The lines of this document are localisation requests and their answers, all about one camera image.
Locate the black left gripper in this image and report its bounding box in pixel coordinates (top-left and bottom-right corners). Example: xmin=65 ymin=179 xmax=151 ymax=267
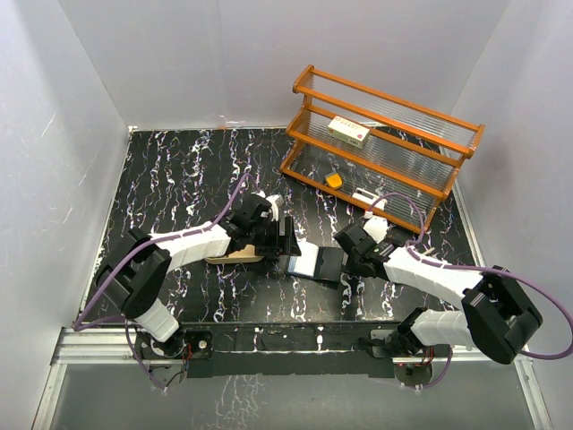
xmin=248 ymin=217 xmax=300 ymax=257

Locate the black blue card holder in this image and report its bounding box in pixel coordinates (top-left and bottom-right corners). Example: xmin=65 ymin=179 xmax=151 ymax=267
xmin=285 ymin=241 xmax=345 ymax=283

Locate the beige oval plastic tray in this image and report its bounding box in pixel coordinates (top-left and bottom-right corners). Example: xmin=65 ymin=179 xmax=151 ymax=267
xmin=205 ymin=245 xmax=263 ymax=265

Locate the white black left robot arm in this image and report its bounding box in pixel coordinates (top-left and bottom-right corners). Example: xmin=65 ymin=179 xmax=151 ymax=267
xmin=95 ymin=192 xmax=302 ymax=357

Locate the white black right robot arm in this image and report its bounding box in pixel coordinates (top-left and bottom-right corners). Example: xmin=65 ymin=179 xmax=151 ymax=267
xmin=335 ymin=224 xmax=543 ymax=365

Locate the white black small device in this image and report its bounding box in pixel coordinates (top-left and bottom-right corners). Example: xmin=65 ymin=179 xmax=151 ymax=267
xmin=352 ymin=187 xmax=388 ymax=211

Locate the small orange yellow block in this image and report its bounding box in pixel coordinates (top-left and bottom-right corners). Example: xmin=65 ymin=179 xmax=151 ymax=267
xmin=325 ymin=173 xmax=344 ymax=189

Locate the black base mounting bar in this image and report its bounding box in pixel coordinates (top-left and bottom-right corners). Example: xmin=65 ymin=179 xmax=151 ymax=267
xmin=183 ymin=321 xmax=398 ymax=378

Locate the orange wooden shelf rack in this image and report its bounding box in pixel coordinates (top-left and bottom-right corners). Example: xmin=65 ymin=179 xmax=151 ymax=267
xmin=280 ymin=64 xmax=484 ymax=232

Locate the white red small box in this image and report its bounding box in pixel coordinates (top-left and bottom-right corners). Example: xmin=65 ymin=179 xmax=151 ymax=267
xmin=327 ymin=116 xmax=371 ymax=149

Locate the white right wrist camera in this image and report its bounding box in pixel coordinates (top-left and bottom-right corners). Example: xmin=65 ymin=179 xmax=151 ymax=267
xmin=363 ymin=215 xmax=389 ymax=243

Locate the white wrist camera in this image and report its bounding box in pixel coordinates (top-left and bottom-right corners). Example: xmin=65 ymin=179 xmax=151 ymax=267
xmin=363 ymin=215 xmax=389 ymax=243
xmin=265 ymin=194 xmax=284 ymax=221

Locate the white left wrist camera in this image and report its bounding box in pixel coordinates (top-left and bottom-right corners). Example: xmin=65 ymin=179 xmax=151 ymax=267
xmin=265 ymin=194 xmax=284 ymax=221

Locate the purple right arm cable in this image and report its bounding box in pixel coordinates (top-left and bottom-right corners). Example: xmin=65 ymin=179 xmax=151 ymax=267
xmin=365 ymin=192 xmax=573 ymax=360

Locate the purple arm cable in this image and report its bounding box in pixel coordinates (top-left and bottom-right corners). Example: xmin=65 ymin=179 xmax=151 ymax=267
xmin=365 ymin=192 xmax=573 ymax=360
xmin=73 ymin=173 xmax=263 ymax=332

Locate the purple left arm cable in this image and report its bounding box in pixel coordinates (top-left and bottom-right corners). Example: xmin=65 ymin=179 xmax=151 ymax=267
xmin=73 ymin=173 xmax=263 ymax=332

